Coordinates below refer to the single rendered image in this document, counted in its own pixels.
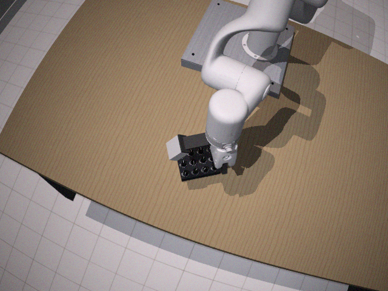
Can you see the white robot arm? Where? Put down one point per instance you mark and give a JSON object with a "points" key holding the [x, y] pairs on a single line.
{"points": [[241, 87]]}

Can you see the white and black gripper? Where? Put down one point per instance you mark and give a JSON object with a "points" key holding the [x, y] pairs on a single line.
{"points": [[221, 157]]}

